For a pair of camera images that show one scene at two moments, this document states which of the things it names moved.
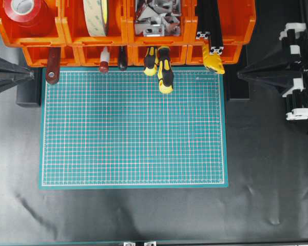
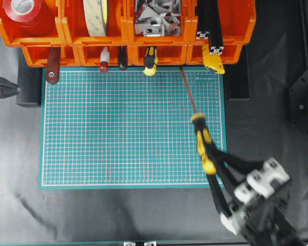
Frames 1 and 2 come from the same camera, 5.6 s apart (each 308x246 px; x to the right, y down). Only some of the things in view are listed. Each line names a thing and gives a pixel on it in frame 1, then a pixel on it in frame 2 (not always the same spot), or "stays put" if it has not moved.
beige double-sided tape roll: (97, 13) stays put
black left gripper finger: (281, 71) → (223, 188)
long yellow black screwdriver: (165, 70) → (205, 146)
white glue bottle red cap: (104, 59) stays put
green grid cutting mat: (116, 130) stays put
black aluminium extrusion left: (203, 11) stays put
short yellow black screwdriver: (150, 68) stays put
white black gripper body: (300, 102) → (262, 189)
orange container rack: (80, 28) stays put
